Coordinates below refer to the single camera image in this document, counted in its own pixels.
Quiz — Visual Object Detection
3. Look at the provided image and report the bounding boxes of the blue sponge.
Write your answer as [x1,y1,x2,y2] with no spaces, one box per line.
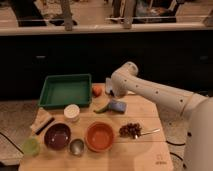
[108,100,127,113]

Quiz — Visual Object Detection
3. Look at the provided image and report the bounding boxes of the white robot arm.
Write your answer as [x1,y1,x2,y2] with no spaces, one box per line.
[111,62,213,171]

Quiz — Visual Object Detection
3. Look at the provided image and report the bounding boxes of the green plastic tray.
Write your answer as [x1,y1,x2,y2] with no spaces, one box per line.
[38,74,92,109]

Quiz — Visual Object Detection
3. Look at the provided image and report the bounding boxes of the orange fruit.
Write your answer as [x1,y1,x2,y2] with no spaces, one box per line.
[92,85,102,97]

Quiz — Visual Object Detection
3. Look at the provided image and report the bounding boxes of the green pea pod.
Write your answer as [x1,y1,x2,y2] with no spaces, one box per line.
[93,103,109,114]

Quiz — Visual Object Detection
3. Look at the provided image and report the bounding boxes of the white lidded jar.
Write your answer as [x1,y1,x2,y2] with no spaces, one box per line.
[64,104,80,122]

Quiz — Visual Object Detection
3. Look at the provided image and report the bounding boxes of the dark grape bunch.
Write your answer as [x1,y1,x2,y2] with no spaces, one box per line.
[119,123,142,139]

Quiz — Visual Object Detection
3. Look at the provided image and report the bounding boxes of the orange bowl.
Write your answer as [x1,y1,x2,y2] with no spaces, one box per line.
[85,122,114,153]

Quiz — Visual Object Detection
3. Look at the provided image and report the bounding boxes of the metal spoon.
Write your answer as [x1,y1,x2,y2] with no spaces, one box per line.
[134,129,160,139]

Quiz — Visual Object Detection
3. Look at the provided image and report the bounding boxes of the small metal cup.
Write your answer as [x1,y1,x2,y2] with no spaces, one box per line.
[69,139,84,156]

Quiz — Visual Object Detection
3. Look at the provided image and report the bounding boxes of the dark purple bowl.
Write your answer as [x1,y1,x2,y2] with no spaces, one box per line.
[44,123,71,150]

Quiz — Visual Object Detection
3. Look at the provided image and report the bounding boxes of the wooden brush black bristles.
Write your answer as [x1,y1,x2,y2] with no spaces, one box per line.
[30,112,54,135]

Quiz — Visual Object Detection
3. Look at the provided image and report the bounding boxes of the green plastic cup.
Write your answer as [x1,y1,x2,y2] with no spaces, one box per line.
[22,138,40,156]

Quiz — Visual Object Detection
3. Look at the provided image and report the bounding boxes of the grey spatula white handle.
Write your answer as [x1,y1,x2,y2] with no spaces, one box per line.
[105,77,114,97]

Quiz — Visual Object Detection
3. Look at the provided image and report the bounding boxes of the black cable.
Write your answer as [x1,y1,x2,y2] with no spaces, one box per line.
[165,139,186,148]

